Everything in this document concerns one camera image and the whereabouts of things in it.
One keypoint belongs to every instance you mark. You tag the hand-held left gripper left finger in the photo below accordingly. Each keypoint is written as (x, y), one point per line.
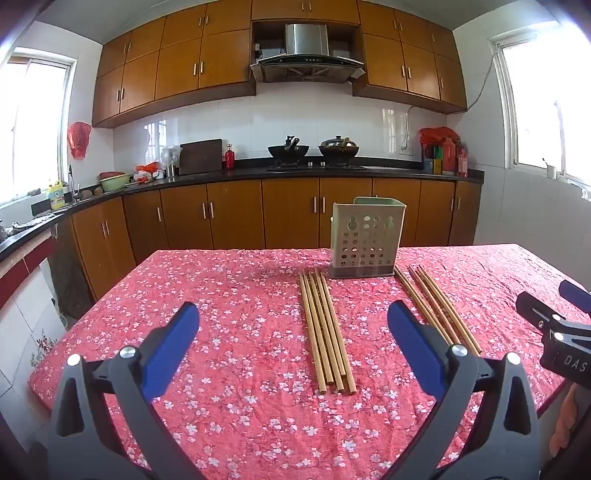
(173, 350)

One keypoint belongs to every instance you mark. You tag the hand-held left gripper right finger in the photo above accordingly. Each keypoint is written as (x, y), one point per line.
(413, 350)

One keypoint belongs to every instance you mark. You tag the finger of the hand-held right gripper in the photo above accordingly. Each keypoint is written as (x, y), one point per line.
(531, 304)
(577, 297)

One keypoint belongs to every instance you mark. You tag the beige perforated chopstick holder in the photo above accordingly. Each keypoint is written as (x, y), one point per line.
(364, 244)

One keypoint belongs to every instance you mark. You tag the person's right hand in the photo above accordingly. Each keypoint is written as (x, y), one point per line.
(570, 415)

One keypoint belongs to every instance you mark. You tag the red floral tablecloth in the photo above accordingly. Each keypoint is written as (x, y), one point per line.
(207, 277)

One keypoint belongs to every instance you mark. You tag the white cup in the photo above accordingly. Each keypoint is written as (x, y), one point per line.
(551, 171)

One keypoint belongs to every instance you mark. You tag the wooden lower kitchen cabinets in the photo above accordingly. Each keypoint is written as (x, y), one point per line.
(231, 212)

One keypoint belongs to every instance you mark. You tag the wooden kitchen cabinets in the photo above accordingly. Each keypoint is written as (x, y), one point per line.
(184, 64)
(231, 212)

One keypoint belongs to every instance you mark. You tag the red oil bottle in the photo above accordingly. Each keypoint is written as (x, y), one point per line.
(462, 161)

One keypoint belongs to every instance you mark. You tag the colourful condiment box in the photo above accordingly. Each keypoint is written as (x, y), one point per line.
(432, 166)

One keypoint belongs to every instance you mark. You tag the green basin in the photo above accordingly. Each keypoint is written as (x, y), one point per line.
(114, 183)

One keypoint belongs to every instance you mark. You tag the red and white bags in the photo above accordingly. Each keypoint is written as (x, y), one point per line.
(148, 171)

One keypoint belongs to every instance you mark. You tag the black kitchen countertop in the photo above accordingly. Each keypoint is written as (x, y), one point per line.
(240, 175)

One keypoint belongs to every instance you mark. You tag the clear glass jar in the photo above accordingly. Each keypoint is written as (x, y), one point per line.
(171, 161)

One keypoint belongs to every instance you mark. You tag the yellow detergent bottle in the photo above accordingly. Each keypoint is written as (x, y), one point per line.
(57, 196)

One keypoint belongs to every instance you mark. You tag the large window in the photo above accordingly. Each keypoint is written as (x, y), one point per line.
(540, 106)

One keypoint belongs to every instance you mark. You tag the dark wooden cutting board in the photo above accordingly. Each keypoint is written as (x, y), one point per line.
(201, 157)

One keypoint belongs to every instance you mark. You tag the metal faucet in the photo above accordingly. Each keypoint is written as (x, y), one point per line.
(72, 182)

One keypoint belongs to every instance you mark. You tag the gas stove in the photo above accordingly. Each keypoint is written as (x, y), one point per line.
(314, 167)

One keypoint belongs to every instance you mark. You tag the black wok with lid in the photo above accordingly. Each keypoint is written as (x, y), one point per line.
(338, 148)

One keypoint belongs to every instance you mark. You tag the red hanging plastic bag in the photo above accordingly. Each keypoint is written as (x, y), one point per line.
(79, 141)

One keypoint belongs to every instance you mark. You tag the wooden upper kitchen cabinets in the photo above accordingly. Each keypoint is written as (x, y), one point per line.
(184, 64)

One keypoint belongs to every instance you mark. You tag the steel range hood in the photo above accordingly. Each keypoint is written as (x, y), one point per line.
(307, 41)

